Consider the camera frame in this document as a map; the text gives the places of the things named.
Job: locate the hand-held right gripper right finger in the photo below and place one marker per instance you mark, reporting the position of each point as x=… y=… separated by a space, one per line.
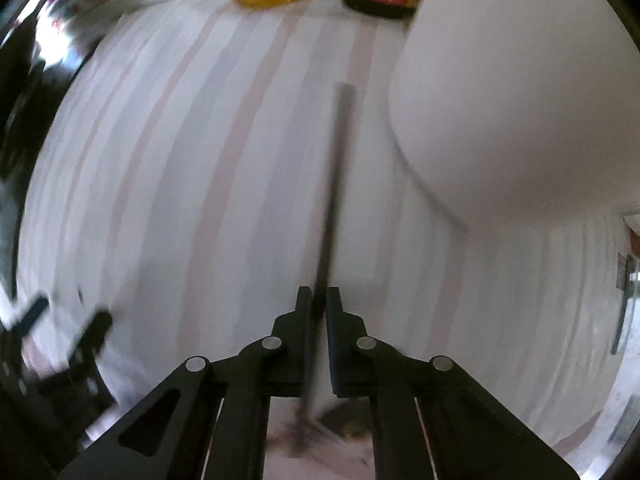
x=340 y=355

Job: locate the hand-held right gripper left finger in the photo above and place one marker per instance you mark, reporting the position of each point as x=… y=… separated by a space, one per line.
x=300 y=355

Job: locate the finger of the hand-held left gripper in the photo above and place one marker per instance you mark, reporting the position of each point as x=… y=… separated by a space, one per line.
x=31 y=317
x=92 y=335

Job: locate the dark slender utensil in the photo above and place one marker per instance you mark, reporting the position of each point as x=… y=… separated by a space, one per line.
x=336 y=185

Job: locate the white utensil holder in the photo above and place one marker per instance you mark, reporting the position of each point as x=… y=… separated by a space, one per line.
x=500 y=110

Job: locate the black induction cooker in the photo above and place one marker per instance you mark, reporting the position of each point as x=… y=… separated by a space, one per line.
x=20 y=120

